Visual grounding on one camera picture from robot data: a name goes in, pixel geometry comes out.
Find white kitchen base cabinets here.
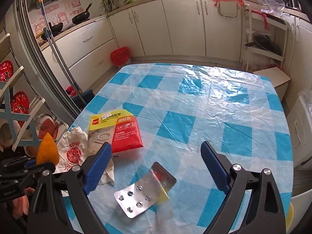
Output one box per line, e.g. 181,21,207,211
41,0,311,95

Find white drawer cabinet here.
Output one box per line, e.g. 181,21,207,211
287,96,311,170

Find red yellow package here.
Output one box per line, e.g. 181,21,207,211
88,109,143,154

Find black wok on counter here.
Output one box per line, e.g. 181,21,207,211
49,22,63,36

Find silver pill blister pack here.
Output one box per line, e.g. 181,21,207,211
114,170,164,219

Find person's left hand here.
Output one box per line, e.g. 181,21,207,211
12,188,35,219

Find blue white folding chair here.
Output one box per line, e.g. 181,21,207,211
0,32,47,152

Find black frying pan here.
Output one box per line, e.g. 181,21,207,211
72,3,93,25

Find red plastic basket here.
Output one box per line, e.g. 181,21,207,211
110,47,131,67

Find orange peel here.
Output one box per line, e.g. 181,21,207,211
36,133,59,166

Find blue checkered tablecloth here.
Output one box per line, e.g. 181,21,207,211
73,63,293,233

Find small white stool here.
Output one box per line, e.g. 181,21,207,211
254,67,291,101

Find white open shelf rack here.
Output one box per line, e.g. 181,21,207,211
241,1,288,72

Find clear plastic bag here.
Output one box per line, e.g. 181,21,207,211
298,90,311,122

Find yellow trash bin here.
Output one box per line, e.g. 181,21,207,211
285,203,294,233

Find metal mop handle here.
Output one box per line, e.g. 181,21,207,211
37,0,88,105

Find white paper bag red print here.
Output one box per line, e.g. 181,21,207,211
56,127,88,173

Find crumpled white napkin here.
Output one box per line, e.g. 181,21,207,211
98,159,115,185

